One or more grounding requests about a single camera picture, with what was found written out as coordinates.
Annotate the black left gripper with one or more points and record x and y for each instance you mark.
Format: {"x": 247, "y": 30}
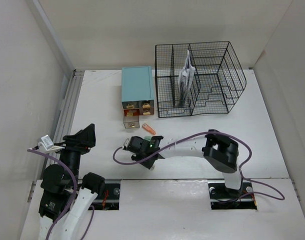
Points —
{"x": 83, "y": 140}

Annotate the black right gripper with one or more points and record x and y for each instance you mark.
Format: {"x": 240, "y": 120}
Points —
{"x": 148, "y": 164}

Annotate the orange highlighter marker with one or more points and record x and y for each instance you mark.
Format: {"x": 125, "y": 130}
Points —
{"x": 149, "y": 129}

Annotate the wooden drawer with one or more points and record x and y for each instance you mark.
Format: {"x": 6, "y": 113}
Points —
{"x": 131, "y": 118}
{"x": 146, "y": 111}

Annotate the white Canon paper booklet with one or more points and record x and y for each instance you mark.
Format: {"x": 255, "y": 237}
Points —
{"x": 185, "y": 79}

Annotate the green highlighter marker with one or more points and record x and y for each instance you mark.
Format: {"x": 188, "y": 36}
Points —
{"x": 148, "y": 138}

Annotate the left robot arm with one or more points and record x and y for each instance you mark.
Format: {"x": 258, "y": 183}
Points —
{"x": 65, "y": 202}

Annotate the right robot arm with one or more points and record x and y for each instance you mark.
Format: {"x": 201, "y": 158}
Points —
{"x": 220, "y": 151}

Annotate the teal wooden drawer box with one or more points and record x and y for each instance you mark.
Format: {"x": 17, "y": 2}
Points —
{"x": 137, "y": 88}

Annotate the aluminium frame rail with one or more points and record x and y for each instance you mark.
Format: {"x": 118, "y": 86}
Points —
{"x": 66, "y": 94}

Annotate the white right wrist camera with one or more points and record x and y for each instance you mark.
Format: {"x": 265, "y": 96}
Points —
{"x": 126, "y": 143}

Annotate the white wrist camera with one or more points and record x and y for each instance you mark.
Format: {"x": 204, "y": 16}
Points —
{"x": 46, "y": 145}
{"x": 126, "y": 143}

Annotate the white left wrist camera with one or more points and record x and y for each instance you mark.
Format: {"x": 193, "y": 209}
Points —
{"x": 46, "y": 145}

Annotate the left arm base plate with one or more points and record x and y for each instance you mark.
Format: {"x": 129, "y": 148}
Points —
{"x": 110, "y": 198}

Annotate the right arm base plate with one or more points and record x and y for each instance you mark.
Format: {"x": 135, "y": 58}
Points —
{"x": 222, "y": 198}

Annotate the black wire mesh organizer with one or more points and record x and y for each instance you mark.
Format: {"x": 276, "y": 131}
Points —
{"x": 215, "y": 88}

